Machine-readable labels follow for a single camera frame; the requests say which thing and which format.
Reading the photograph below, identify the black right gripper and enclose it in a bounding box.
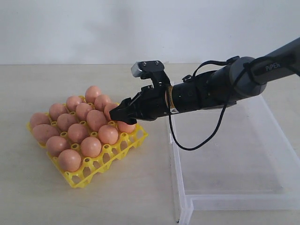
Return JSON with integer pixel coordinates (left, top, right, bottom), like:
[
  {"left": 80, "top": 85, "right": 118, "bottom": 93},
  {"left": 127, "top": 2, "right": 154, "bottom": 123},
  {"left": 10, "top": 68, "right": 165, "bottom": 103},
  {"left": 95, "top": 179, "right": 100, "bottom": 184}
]
[{"left": 109, "top": 85, "right": 170, "bottom": 125}]

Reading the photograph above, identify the brown speckled egg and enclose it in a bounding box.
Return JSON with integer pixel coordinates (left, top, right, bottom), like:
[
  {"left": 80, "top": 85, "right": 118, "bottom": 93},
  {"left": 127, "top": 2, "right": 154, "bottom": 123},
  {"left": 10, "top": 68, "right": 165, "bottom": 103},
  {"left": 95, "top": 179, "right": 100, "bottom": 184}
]
[
  {"left": 67, "top": 124, "right": 89, "bottom": 143},
  {"left": 57, "top": 113, "right": 77, "bottom": 131},
  {"left": 75, "top": 103, "right": 93, "bottom": 121},
  {"left": 94, "top": 94, "right": 112, "bottom": 111}
]

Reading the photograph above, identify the clear plastic box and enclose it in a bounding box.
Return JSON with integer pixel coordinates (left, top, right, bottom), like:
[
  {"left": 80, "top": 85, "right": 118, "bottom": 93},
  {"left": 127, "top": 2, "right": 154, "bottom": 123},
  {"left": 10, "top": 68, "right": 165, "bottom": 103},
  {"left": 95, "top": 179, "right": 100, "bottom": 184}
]
[{"left": 165, "top": 81, "right": 300, "bottom": 223}]

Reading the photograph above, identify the yellow plastic egg tray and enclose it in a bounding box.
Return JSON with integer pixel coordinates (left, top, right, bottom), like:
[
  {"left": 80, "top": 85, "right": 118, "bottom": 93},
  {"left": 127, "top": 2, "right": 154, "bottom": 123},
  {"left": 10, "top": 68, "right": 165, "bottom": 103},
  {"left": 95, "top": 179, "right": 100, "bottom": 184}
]
[{"left": 27, "top": 96, "right": 148, "bottom": 188}]

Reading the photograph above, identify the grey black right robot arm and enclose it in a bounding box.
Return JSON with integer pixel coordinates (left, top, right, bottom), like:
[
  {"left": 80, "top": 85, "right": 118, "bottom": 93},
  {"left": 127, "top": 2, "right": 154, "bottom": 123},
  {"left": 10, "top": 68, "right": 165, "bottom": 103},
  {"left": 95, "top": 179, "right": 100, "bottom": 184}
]
[{"left": 110, "top": 39, "right": 300, "bottom": 124}]

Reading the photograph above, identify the brown speckled egg front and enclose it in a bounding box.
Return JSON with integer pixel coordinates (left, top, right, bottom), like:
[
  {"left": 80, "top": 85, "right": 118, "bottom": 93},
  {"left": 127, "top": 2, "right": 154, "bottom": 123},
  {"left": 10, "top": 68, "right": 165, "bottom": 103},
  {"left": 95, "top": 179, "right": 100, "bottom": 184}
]
[{"left": 67, "top": 124, "right": 89, "bottom": 143}]

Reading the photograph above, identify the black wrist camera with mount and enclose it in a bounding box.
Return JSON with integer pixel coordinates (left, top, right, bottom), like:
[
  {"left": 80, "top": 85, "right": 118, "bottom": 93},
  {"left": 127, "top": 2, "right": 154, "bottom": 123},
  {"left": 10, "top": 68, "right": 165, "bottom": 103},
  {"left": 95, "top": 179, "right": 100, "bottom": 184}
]
[{"left": 131, "top": 60, "right": 171, "bottom": 87}]

